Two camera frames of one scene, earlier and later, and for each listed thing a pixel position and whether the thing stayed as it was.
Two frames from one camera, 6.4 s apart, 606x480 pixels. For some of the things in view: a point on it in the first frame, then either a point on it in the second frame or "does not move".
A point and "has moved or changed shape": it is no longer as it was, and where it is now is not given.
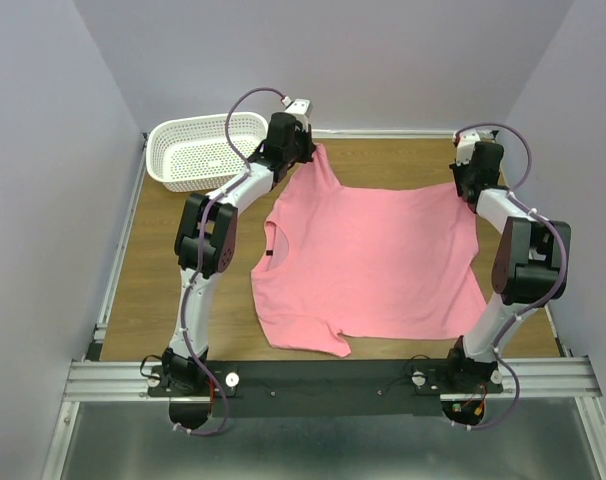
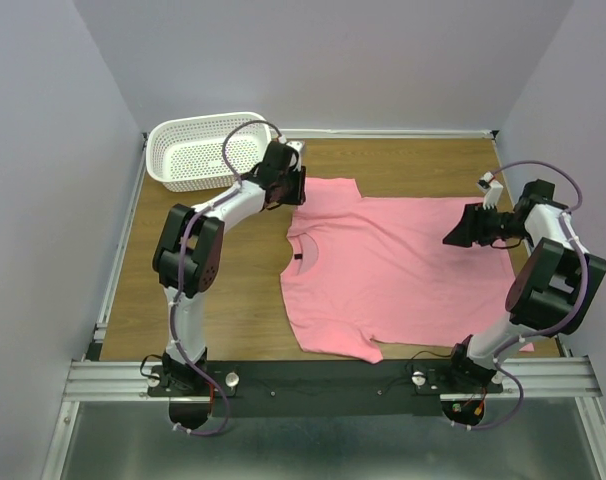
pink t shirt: (375, 264) has moved or changed shape
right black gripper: (457, 170) -> (471, 227)
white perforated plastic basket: (191, 154) does not move
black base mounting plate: (324, 387) does not move
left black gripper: (309, 148) -> (299, 196)
